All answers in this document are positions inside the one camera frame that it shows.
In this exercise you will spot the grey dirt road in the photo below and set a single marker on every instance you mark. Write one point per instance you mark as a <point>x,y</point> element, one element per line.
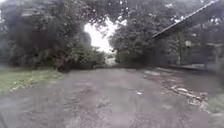
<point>106,100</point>

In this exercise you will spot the dense green trees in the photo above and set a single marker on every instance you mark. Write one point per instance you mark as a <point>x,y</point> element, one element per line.
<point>140,36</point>
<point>43,33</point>

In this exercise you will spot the shelter with sloped roof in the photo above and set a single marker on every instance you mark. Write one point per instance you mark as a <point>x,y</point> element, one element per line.
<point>196,40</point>

